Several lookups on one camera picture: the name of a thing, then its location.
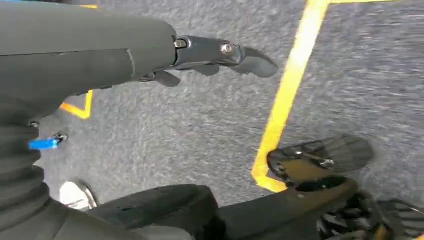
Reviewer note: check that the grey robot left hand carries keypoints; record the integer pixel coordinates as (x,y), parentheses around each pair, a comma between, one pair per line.
(82,49)

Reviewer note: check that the blue metal shelving rack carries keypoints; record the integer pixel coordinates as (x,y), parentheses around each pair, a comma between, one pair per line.
(43,144)

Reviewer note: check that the ribbed grey left arm sleeve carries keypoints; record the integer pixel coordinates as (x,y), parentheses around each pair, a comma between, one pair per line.
(13,159)

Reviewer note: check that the black robot right leg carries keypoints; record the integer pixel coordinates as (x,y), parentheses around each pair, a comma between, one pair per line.
(394,218)

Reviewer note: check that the chrome stanchion post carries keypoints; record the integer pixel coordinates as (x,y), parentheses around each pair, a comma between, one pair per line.
(74,196)

